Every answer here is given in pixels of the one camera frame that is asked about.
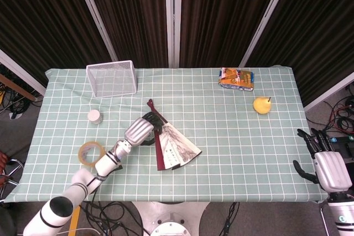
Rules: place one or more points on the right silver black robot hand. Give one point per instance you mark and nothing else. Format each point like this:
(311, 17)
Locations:
(333, 171)

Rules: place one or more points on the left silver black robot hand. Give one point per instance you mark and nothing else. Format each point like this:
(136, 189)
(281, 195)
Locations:
(138, 131)

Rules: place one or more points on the paper folding fan red ribs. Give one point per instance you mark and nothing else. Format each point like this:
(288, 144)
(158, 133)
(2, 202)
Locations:
(177, 150)

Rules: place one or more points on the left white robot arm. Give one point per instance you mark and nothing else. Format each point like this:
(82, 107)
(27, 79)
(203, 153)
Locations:
(80, 183)

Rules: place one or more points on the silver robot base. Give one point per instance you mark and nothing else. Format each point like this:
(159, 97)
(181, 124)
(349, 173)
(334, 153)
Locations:
(171, 219)

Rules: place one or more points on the yellowish packing tape roll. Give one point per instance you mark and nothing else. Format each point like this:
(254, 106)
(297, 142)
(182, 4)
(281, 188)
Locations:
(83, 158)

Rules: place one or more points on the yellow pear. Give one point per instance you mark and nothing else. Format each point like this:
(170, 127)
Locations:
(262, 106)

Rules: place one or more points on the green checked tablecloth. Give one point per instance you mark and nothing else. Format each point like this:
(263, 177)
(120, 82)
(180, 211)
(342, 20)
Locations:
(235, 150)

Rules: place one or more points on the orange and blue snack packet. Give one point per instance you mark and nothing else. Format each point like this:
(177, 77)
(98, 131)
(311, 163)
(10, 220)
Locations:
(236, 79)

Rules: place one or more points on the brown wooden plank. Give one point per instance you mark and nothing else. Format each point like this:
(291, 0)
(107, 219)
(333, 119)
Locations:
(16, 88)

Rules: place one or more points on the dark pleated curtain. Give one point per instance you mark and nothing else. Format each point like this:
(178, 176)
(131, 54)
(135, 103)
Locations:
(215, 12)

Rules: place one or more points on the white frame beam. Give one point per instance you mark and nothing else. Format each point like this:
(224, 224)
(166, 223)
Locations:
(19, 73)
(329, 91)

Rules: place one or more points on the white frame post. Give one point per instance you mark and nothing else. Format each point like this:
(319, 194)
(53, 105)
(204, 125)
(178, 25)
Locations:
(173, 17)
(95, 15)
(265, 17)

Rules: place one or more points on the chrome frame stool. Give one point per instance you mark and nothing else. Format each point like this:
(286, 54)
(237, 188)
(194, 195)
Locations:
(11, 173)

